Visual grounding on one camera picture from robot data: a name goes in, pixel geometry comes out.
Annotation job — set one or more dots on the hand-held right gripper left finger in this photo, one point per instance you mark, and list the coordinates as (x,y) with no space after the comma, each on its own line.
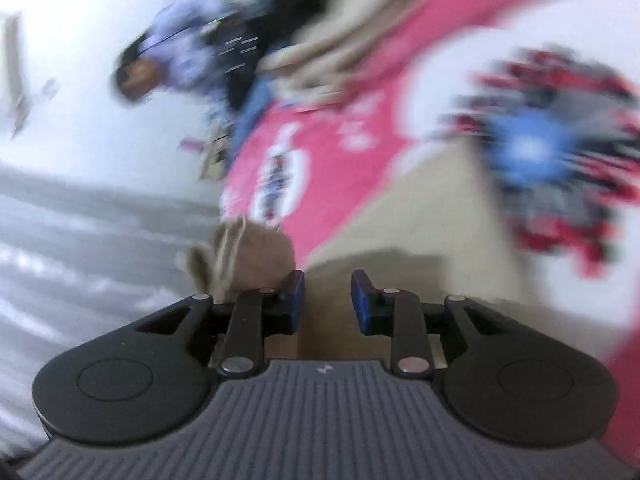
(296,300)

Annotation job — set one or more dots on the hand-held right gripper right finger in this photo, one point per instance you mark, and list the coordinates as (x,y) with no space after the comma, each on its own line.
(361,302)

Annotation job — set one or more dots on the beige pants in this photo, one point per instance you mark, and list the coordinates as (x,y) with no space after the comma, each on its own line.
(400,220)

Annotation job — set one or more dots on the pink printed blanket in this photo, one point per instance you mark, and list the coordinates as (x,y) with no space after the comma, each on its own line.
(375,85)

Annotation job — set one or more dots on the beige cloth pile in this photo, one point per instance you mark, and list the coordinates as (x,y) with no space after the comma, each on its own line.
(330,50)

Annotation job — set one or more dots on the black garment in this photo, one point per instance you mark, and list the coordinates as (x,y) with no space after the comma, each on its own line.
(280,20)

